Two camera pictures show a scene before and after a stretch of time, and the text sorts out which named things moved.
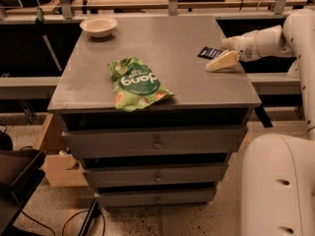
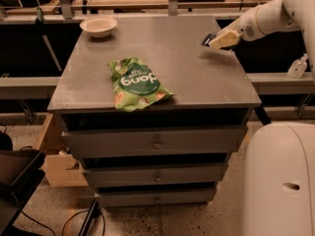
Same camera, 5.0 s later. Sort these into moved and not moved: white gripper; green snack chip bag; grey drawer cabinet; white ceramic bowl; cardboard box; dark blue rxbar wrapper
Moved: dark blue rxbar wrapper; white gripper
Not moved: cardboard box; green snack chip bag; white ceramic bowl; grey drawer cabinet
